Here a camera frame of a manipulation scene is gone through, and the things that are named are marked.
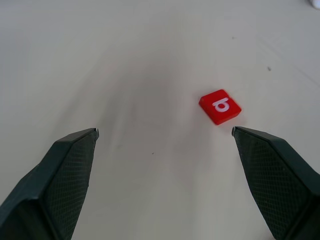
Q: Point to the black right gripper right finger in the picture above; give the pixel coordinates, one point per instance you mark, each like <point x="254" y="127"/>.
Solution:
<point x="272" y="175"/>

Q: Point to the white rounded object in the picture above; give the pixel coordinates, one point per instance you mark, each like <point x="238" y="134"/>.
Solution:
<point x="314" y="3"/>

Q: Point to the red letter tile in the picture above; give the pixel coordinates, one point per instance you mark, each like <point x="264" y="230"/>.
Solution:
<point x="220" y="107"/>

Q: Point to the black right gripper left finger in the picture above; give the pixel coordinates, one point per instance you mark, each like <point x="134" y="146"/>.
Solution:
<point x="62" y="180"/>

